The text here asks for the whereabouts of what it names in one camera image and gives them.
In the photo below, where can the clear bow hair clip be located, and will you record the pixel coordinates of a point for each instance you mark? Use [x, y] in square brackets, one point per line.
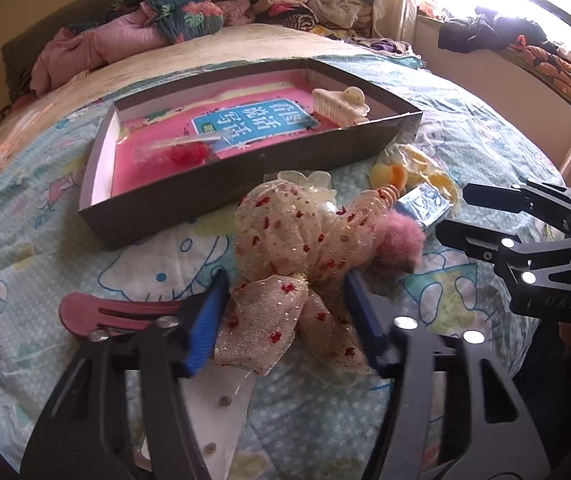
[315, 180]

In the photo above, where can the beige lace bow with red dots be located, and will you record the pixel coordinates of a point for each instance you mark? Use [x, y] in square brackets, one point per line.
[285, 240]

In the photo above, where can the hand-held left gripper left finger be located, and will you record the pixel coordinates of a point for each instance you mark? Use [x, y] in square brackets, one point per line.
[205, 320]

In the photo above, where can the dark clothes on windowsill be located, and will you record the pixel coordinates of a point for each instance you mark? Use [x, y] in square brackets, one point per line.
[490, 30]

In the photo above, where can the dark green headboard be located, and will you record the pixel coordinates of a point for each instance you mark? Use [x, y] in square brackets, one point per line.
[65, 15]

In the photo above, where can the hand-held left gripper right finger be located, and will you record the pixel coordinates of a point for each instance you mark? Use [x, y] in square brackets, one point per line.
[365, 320]

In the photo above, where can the small blue box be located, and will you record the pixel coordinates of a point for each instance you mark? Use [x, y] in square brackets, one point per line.
[425, 207]

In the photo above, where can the pink quilt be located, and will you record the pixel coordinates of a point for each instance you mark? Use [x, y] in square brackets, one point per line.
[115, 35]

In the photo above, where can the pink book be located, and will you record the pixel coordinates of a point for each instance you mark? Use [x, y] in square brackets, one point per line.
[245, 120]

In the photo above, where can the yellow hair clips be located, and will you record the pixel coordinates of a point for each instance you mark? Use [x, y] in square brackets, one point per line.
[425, 170]

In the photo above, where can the pile of clothes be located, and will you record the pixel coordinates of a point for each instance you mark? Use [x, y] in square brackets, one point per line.
[335, 5]

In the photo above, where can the white claw hair clip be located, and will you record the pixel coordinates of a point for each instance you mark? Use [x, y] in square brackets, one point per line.
[340, 105]

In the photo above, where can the pink fluffy pompom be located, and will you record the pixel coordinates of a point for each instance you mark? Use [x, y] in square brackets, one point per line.
[400, 240]

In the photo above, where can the white card with studs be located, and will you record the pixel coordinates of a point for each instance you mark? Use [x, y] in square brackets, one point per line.
[230, 410]

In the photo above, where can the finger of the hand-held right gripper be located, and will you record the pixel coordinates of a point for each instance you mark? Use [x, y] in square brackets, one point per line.
[470, 242]
[490, 199]

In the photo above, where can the grey cardboard box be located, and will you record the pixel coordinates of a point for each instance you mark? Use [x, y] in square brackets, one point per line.
[190, 210]

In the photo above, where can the beige bedspread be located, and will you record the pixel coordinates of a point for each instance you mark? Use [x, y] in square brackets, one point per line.
[165, 55]

